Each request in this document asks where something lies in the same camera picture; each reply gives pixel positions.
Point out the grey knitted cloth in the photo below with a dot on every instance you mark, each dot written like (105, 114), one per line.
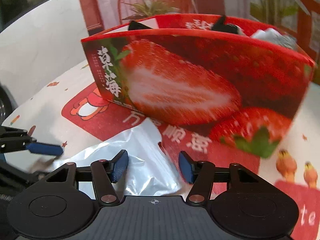
(285, 41)

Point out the clear plastic zip bag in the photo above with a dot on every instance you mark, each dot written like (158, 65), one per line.
(130, 159)

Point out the red strawberry cardboard box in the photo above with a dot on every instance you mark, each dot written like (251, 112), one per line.
(231, 89)

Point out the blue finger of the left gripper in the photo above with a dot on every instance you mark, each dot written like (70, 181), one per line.
(44, 149)

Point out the printed living room backdrop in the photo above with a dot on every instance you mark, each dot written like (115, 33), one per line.
(299, 18)

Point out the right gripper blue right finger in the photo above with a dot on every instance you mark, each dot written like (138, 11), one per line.
(187, 167)

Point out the white socks pair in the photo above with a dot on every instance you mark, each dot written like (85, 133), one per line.
(267, 34)

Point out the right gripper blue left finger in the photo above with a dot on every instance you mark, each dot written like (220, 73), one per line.
(119, 165)

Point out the black soft cloth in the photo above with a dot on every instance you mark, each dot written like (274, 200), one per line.
(219, 25)

